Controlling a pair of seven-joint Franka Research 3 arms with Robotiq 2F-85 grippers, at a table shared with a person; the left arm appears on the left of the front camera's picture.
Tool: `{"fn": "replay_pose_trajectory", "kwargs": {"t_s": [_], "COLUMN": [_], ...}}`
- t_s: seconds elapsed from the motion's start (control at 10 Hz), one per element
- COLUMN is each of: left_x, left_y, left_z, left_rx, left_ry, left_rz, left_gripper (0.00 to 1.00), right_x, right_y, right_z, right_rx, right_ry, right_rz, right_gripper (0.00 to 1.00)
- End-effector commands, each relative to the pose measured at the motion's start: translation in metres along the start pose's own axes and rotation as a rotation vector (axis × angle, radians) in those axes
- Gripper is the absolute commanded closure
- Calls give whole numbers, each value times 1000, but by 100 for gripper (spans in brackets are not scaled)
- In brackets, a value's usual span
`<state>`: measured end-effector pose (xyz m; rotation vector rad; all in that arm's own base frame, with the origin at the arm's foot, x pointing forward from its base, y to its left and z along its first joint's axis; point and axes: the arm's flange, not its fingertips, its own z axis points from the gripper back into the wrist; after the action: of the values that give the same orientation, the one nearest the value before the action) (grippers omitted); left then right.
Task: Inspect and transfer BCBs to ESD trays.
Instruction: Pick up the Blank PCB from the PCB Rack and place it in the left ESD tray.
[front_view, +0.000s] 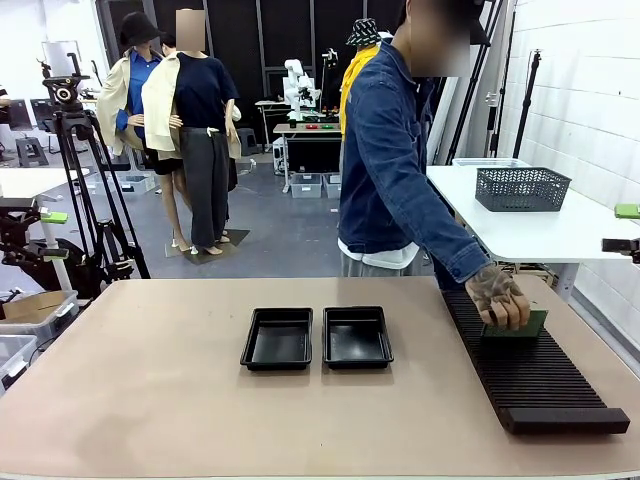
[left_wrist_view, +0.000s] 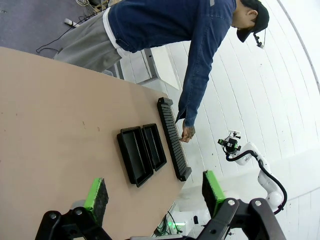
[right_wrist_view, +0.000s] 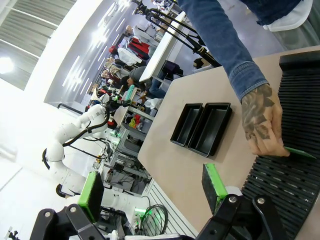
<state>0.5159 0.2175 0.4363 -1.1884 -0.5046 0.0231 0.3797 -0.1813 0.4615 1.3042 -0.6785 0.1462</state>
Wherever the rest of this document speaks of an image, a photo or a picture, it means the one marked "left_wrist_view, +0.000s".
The person in navy jacket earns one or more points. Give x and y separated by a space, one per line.
162 25

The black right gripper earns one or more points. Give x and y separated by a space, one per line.
230 148

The black ESD tray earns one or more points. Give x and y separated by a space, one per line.
153 147
135 157

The white power strip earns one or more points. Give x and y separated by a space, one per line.
70 22

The white desk with grey frame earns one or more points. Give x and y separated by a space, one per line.
162 67

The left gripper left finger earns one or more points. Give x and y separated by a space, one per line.
96 200

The person's right forearm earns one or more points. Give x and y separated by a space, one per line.
193 100

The head-mounted camera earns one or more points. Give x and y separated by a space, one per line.
260 44

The black cap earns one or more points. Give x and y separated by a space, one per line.
261 15

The person's right hand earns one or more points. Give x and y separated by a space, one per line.
188 132

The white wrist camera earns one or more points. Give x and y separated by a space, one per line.
235 133

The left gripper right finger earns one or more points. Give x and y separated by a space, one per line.
212 192

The black slotted board rack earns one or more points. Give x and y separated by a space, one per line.
172 135

